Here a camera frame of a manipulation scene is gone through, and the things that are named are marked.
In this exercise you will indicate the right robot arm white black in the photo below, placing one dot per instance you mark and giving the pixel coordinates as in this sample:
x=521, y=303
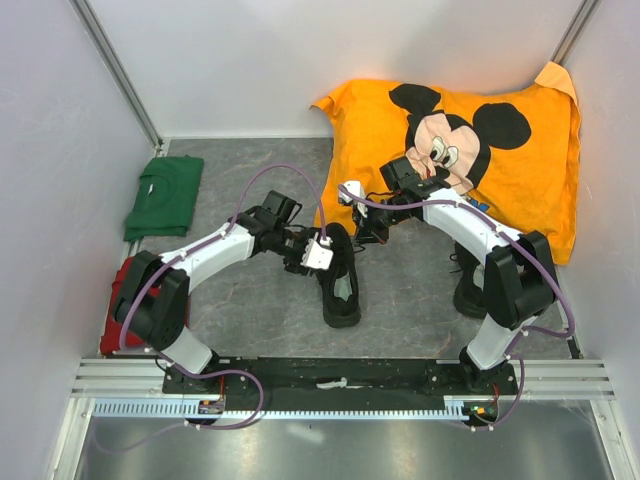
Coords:
x=519, y=282

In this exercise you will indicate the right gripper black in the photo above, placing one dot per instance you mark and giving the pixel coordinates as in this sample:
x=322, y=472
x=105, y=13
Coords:
x=369, y=230

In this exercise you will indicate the orange Mickey Mouse pillow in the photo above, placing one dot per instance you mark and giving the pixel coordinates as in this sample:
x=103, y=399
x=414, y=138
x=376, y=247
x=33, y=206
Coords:
x=514, y=156

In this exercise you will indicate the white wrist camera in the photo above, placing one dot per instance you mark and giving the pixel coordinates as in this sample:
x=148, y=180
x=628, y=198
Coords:
x=351, y=193
x=317, y=254

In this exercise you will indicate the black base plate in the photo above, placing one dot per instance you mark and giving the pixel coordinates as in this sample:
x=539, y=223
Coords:
x=429, y=376

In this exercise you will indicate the right aluminium frame post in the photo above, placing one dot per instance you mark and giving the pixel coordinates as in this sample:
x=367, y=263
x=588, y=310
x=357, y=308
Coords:
x=574, y=30

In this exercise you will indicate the green folded shirt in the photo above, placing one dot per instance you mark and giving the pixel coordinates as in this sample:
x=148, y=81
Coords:
x=166, y=198

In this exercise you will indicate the black shoe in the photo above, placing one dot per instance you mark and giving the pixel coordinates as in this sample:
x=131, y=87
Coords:
x=339, y=284
x=468, y=294

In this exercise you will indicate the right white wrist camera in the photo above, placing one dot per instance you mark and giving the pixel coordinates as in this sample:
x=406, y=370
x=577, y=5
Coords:
x=351, y=193

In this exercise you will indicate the grey slotted cable duct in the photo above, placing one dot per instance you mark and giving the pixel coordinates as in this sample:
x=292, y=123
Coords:
x=452, y=410

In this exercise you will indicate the aluminium front rail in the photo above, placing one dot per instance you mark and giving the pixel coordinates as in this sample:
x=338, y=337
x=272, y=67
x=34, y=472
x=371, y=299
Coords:
x=544, y=379

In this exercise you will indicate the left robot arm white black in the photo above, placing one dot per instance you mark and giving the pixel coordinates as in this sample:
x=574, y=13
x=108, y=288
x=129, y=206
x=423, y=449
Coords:
x=254, y=231

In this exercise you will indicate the red folded shirt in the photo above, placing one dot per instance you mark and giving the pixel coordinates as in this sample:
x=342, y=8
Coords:
x=112, y=335

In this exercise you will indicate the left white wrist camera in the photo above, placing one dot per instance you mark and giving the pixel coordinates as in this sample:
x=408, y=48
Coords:
x=317, y=254

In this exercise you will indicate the left aluminium frame post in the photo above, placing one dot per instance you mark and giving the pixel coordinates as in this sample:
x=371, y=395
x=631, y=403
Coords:
x=106, y=50

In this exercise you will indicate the aluminium frame post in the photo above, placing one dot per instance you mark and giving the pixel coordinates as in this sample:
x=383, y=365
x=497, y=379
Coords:
x=106, y=50
x=574, y=30

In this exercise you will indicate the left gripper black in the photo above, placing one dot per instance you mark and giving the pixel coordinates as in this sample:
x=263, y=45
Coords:
x=294, y=265

